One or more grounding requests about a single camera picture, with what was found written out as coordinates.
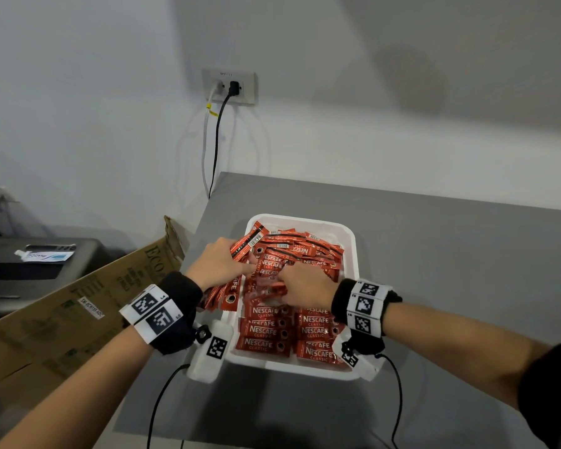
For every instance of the person's left hand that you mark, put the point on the person's left hand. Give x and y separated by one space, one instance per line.
215 266

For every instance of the person's right hand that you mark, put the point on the person's right hand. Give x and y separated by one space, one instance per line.
308 285

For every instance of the bunch of Nescafe sachets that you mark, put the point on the bunch of Nescafe sachets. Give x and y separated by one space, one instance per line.
243 243

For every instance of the white plastic tray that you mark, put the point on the white plastic tray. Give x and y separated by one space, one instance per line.
350 257

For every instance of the pile of red Nescafe sachets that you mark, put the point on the pile of red Nescafe sachets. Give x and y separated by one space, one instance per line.
271 332

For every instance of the person's right forearm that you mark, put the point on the person's right forearm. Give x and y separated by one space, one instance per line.
458 346

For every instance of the person's left forearm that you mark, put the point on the person's left forearm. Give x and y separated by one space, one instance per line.
75 397

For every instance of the black right wristband with markers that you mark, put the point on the black right wristband with markers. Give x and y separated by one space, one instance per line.
341 299

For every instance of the black wristband with markers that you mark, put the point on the black wristband with markers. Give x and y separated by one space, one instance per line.
180 294
341 299

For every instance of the black left wristband with markers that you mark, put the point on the black left wristband with markers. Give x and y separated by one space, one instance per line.
180 294

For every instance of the flat black device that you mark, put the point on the flat black device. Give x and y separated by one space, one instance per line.
51 247

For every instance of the white and blue packet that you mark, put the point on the white and blue packet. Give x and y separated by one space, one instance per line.
44 256

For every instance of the brown cardboard box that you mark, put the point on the brown cardboard box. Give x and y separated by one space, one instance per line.
51 332

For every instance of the dark grey printer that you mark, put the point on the dark grey printer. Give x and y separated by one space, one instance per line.
37 285

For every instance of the black power plug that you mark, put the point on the black power plug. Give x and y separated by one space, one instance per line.
234 88

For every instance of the black shirt sleeve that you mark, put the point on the black shirt sleeve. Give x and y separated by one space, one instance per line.
551 392

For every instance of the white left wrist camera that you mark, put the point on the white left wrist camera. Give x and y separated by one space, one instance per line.
205 364

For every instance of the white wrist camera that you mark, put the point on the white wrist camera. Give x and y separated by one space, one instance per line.
369 364
205 364

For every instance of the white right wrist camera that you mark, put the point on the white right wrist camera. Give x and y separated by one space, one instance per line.
369 364

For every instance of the grey wall socket plate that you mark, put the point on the grey wall socket plate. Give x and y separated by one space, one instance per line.
250 86

